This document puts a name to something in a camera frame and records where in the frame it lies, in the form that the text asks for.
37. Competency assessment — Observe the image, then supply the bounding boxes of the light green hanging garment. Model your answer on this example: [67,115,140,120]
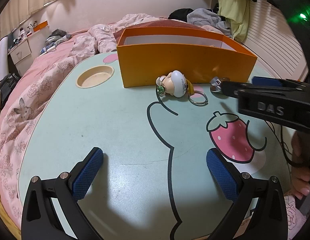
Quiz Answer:
[218,0,250,42]

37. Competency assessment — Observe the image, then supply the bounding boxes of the small silver metal item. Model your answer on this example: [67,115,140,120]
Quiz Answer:
[210,77,230,93]

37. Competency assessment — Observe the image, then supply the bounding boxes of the grey clothes pile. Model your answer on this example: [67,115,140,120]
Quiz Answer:
[186,8,232,37]

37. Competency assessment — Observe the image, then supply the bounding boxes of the pink floral quilt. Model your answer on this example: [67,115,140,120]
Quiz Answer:
[0,13,171,230]

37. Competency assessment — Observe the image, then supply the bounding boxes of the person's right hand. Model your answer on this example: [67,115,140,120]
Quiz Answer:
[290,129,310,201]

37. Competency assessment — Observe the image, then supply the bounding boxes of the orange cardboard box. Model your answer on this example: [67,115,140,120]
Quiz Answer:
[116,27,257,88]

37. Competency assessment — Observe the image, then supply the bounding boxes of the black clothes on bed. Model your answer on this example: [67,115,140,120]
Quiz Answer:
[168,8,193,22]

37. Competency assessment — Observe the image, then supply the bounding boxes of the white figurine keychain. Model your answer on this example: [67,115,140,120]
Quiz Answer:
[156,70,208,106]

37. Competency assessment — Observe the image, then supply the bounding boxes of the white bedside drawer cabinet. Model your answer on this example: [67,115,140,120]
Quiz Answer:
[8,39,34,65]

